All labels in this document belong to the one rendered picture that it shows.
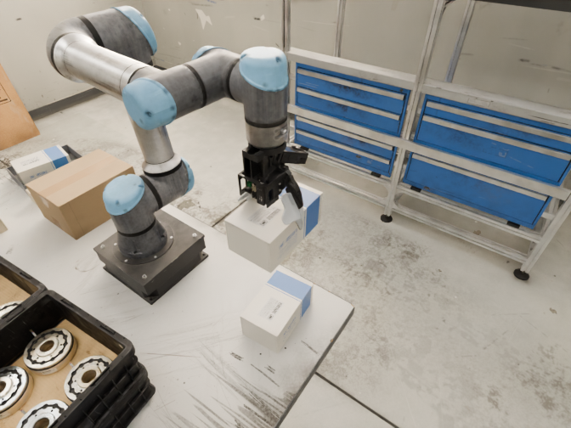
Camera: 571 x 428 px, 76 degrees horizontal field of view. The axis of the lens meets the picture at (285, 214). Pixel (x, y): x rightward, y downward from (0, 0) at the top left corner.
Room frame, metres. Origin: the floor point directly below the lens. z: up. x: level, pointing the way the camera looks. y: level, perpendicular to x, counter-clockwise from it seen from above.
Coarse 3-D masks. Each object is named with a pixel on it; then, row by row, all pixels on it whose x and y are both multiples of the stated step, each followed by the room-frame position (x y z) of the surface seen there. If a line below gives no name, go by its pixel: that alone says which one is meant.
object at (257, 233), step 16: (304, 192) 0.66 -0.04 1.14; (320, 192) 0.66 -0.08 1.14; (240, 208) 0.60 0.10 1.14; (256, 208) 0.60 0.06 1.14; (272, 208) 0.60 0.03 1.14; (304, 208) 0.60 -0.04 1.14; (320, 208) 0.65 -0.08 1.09; (240, 224) 0.55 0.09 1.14; (256, 224) 0.55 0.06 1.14; (272, 224) 0.55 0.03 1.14; (288, 224) 0.55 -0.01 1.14; (304, 224) 0.60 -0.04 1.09; (240, 240) 0.54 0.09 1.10; (256, 240) 0.51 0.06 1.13; (272, 240) 0.50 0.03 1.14; (288, 240) 0.55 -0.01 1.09; (256, 256) 0.52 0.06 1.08; (272, 256) 0.50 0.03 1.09
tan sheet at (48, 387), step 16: (64, 320) 0.52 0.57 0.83; (80, 336) 0.47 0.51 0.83; (80, 352) 0.43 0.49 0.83; (96, 352) 0.43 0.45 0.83; (112, 352) 0.43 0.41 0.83; (64, 368) 0.39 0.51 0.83; (48, 384) 0.36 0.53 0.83; (64, 384) 0.36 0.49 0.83; (32, 400) 0.32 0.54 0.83; (64, 400) 0.32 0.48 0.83; (16, 416) 0.29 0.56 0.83
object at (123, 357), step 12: (36, 300) 0.51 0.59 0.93; (60, 300) 0.51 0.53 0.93; (24, 312) 0.48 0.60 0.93; (84, 312) 0.48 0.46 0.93; (0, 324) 0.44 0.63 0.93; (96, 324) 0.44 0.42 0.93; (120, 336) 0.41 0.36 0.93; (132, 348) 0.39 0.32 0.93; (120, 360) 0.36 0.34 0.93; (108, 372) 0.34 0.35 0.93; (96, 384) 0.31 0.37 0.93; (84, 396) 0.29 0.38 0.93; (72, 408) 0.27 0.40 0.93; (60, 420) 0.25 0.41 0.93; (72, 420) 0.26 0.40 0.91
